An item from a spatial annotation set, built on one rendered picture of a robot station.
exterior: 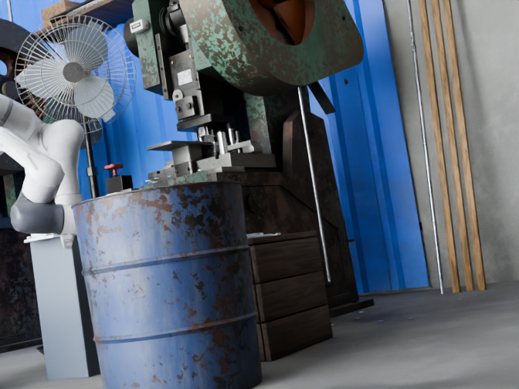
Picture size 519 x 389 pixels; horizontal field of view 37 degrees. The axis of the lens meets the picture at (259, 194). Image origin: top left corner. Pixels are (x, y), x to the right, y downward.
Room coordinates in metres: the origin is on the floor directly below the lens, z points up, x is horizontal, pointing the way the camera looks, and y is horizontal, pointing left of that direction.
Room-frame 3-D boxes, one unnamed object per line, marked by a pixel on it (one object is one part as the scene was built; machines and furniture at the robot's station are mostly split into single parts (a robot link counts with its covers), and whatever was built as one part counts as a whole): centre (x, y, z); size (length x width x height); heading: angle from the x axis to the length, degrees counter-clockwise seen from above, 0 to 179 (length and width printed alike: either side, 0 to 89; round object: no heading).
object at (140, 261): (1.91, 0.25, 0.24); 0.42 x 0.42 x 0.48
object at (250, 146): (3.13, 0.05, 0.76); 0.17 x 0.06 x 0.10; 54
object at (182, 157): (3.08, 0.28, 0.72); 0.25 x 0.14 x 0.14; 144
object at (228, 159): (3.23, 0.18, 0.68); 0.45 x 0.30 x 0.06; 54
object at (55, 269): (2.60, 0.65, 0.23); 0.18 x 0.18 x 0.45; 61
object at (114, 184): (3.22, 0.57, 0.62); 0.10 x 0.06 x 0.20; 54
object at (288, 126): (3.18, -0.12, 0.45); 0.92 x 0.12 x 0.90; 144
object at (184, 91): (3.19, 0.21, 1.04); 0.17 x 0.15 x 0.30; 144
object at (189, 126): (3.23, 0.18, 0.86); 0.20 x 0.16 x 0.05; 54
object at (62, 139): (2.57, 0.62, 0.71); 0.18 x 0.11 x 0.25; 43
